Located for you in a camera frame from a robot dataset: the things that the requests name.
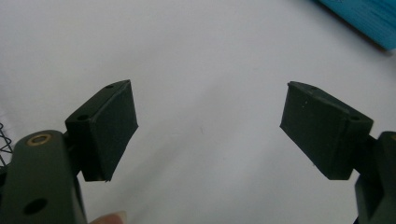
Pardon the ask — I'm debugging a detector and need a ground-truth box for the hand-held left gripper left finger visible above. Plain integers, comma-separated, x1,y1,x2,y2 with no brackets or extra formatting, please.
64,79,139,183

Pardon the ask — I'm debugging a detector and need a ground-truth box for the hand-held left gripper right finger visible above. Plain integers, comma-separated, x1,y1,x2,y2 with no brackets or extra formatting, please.
279,80,375,181

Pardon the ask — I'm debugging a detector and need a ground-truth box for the blue cloth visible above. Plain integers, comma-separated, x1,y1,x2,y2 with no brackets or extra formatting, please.
314,0,396,51

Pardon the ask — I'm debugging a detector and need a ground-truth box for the black wire mesh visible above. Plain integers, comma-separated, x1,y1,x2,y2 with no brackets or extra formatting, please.
0,122,14,168

